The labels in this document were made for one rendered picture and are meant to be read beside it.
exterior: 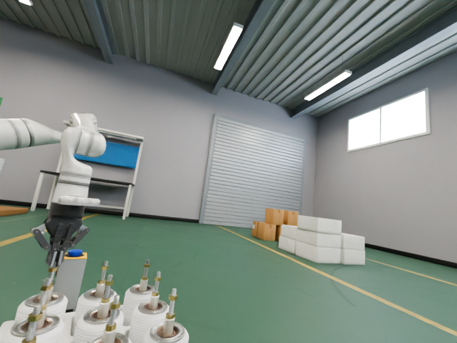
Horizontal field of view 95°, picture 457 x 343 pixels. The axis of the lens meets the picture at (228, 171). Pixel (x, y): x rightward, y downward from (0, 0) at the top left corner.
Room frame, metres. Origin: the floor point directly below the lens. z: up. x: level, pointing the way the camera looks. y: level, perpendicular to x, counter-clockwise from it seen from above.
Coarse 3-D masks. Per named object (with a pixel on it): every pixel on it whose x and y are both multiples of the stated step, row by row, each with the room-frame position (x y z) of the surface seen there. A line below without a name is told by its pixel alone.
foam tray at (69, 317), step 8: (72, 312) 0.68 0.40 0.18; (64, 320) 0.64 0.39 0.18; (72, 320) 0.66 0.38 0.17; (0, 328) 0.57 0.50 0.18; (8, 328) 0.58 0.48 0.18; (64, 328) 0.60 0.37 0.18; (128, 328) 0.64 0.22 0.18; (0, 336) 0.55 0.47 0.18; (64, 336) 0.57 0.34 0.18; (72, 336) 0.58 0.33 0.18; (128, 336) 0.63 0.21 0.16
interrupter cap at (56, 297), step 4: (52, 292) 0.61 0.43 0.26; (32, 296) 0.58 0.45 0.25; (36, 296) 0.59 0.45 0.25; (40, 296) 0.59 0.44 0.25; (52, 296) 0.60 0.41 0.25; (56, 296) 0.60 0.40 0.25; (60, 296) 0.60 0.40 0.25; (28, 300) 0.56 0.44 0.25; (32, 300) 0.57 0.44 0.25; (36, 300) 0.57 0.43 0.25; (52, 300) 0.58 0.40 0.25; (56, 300) 0.58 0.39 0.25; (60, 300) 0.58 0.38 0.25; (28, 304) 0.55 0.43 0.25; (32, 304) 0.55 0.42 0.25; (48, 304) 0.56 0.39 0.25; (52, 304) 0.56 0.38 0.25
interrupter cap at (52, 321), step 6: (24, 318) 0.49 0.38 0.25; (48, 318) 0.51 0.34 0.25; (54, 318) 0.51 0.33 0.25; (18, 324) 0.48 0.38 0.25; (24, 324) 0.48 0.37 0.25; (48, 324) 0.49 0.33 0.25; (54, 324) 0.49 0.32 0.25; (12, 330) 0.45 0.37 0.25; (18, 330) 0.46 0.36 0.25; (24, 330) 0.46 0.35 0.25; (36, 330) 0.46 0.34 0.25; (42, 330) 0.47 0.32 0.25; (48, 330) 0.47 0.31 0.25; (18, 336) 0.44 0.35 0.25; (24, 336) 0.45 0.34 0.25
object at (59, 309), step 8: (64, 296) 0.61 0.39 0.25; (24, 304) 0.55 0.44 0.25; (56, 304) 0.57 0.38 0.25; (64, 304) 0.59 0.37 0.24; (16, 312) 0.55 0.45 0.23; (24, 312) 0.53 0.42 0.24; (48, 312) 0.55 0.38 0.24; (56, 312) 0.57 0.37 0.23; (64, 312) 0.60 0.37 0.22; (16, 320) 0.54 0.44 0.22
